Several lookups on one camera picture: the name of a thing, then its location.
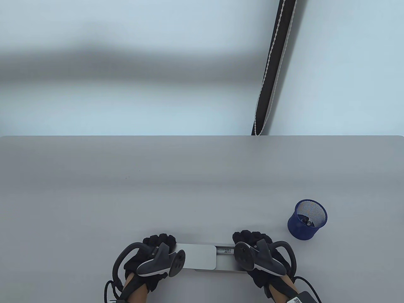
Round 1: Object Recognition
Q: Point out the person's right hand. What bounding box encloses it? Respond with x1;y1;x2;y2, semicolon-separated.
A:
232;230;297;297

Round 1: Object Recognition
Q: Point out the person's left hand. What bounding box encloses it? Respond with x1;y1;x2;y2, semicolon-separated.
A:
124;234;178;291

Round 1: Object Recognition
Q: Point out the silver sliding box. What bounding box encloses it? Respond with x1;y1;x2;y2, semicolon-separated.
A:
176;242;253;273

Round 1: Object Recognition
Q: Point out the person's left forearm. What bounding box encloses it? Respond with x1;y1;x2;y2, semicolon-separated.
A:
122;273;149;303

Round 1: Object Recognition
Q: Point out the person's right forearm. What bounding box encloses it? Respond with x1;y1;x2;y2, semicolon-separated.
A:
271;278;299;303

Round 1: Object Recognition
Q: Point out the grey hand controller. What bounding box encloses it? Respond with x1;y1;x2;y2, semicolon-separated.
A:
234;239;297;278
113;242;186;289

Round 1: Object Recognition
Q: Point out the blue mesh pen cup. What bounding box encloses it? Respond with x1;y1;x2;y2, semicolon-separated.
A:
288;199;328;241

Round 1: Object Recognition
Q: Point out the black cable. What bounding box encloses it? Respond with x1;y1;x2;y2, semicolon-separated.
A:
294;276;322;300
104;279;123;303

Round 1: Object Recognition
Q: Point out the black window frame post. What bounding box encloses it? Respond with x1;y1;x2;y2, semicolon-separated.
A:
252;0;308;136

